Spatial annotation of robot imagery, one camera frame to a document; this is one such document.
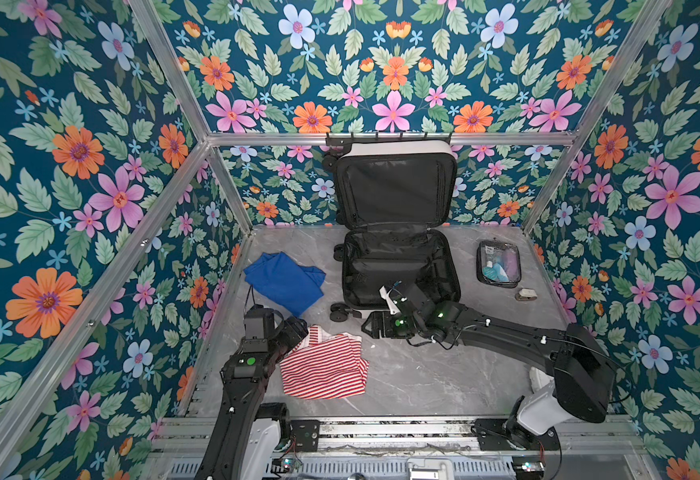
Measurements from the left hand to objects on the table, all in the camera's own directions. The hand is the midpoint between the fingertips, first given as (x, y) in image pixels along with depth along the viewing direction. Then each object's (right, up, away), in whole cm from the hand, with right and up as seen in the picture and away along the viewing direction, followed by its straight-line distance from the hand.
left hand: (303, 321), depth 79 cm
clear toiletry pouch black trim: (+65, +15, +28) cm, 73 cm away
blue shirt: (-14, +9, +21) cm, 27 cm away
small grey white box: (+70, +5, +18) cm, 72 cm away
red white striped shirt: (+5, -14, +4) cm, 15 cm away
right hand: (+18, -1, -1) cm, 18 cm away
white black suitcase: (+27, +36, +19) cm, 49 cm away
